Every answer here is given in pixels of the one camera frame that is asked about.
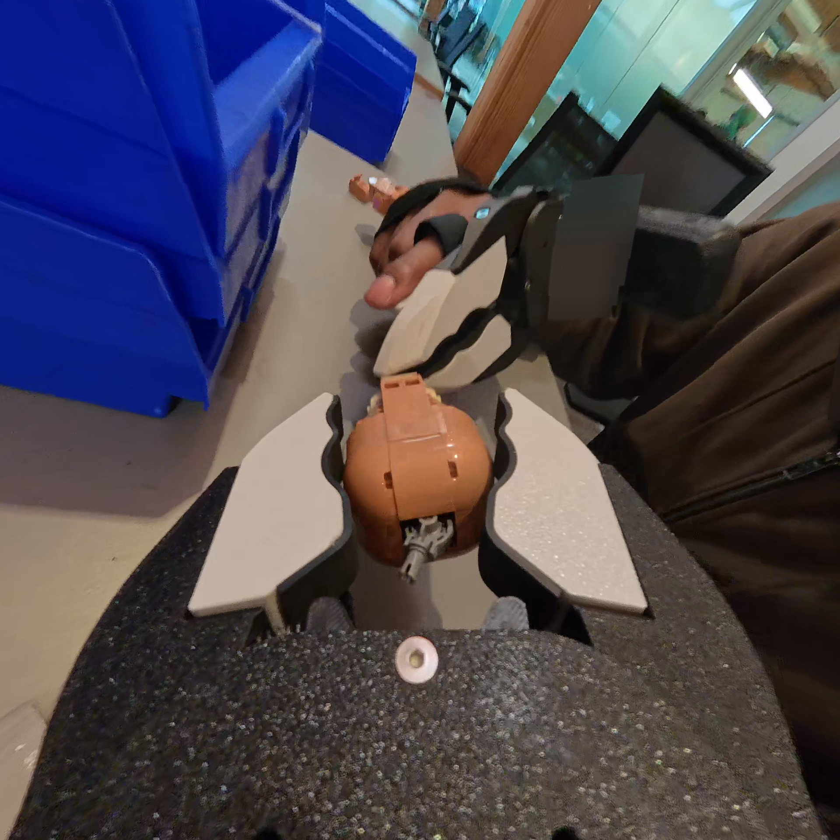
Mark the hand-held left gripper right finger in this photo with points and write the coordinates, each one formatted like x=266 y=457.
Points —
x=564 y=525

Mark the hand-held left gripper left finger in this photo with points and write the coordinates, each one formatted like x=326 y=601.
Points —
x=275 y=525

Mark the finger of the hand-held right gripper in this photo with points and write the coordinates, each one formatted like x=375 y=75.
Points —
x=482 y=354
x=420 y=321

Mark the orange and tan toy segment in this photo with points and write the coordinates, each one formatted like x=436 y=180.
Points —
x=420 y=472

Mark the orange rounded brick toy segment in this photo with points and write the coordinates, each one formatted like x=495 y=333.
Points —
x=367 y=190

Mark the person's right forearm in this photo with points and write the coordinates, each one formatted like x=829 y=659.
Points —
x=754 y=315

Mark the black framed board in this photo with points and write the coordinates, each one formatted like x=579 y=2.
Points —
x=558 y=151
x=682 y=157

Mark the black office chair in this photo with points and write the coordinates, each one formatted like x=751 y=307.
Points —
x=459 y=39

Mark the blue storage bin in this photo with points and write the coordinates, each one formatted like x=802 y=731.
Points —
x=361 y=79

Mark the blue plastic bin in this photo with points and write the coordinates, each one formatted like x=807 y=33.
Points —
x=131 y=197

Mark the wooden post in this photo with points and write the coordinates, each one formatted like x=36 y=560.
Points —
x=525 y=85

